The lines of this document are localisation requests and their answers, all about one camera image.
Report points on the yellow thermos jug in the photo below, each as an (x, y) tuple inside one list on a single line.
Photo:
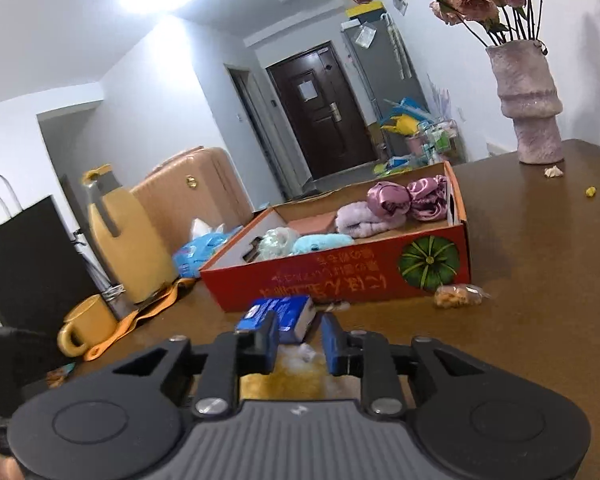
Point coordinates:
[(130, 250)]

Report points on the pile of colourful toys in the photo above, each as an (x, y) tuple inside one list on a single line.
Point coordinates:
[(420, 135)]

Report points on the grey refrigerator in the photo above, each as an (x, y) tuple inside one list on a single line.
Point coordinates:
[(380, 75)]

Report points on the pink fuzzy cloth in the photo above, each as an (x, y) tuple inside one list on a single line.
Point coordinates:
[(365, 222)]

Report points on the yellow and white plush toy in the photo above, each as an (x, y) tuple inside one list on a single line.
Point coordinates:
[(292, 385)]

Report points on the dark side doorway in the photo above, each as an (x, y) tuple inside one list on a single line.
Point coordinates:
[(252, 130)]

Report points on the dried pink flower bouquet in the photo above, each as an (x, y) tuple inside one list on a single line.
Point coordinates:
[(472, 0)]

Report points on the blue wet wipes pack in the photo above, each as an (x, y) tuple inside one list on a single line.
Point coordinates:
[(200, 252)]

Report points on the yellow mug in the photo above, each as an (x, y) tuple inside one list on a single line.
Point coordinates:
[(92, 322)]

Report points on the small orange snack packet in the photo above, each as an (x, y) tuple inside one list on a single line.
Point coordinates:
[(455, 296)]

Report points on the black paper bag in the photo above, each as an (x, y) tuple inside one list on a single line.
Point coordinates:
[(25, 270)]

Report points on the dark brown entrance door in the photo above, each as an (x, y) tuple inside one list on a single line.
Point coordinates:
[(325, 130)]

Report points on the clear plastic bag on refrigerator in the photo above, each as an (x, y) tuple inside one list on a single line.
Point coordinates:
[(365, 36)]

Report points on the fallen pale flower petal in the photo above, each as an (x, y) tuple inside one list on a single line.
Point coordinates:
[(553, 172)]

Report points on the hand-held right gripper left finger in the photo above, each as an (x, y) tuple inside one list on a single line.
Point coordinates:
[(267, 335)]

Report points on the pink textured vase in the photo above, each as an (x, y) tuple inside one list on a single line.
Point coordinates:
[(527, 105)]

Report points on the person's left hand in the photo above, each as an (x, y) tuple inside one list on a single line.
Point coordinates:
[(4, 467)]

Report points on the red cardboard box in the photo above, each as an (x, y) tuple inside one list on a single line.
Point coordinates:
[(355, 280)]

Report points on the blue tissue packet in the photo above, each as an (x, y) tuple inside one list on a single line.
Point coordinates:
[(292, 312)]

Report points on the white paper door notice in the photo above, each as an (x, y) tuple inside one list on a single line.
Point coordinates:
[(307, 91)]

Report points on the peach hard-shell suitcase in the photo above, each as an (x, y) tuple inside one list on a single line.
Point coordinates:
[(205, 195)]

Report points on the pink satin scrunchie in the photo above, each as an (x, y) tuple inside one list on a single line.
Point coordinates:
[(387, 200), (427, 197)]

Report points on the small crumpled wrapper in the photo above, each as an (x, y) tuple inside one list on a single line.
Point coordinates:
[(60, 375)]

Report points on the light blue plush toy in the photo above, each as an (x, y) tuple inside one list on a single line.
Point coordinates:
[(322, 243)]

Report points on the yellow box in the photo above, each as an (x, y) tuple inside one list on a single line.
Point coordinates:
[(365, 11)]

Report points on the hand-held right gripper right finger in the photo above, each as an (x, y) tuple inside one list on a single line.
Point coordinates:
[(332, 345)]

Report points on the scattered yellow flower bits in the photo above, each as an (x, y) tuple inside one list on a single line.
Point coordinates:
[(590, 191)]

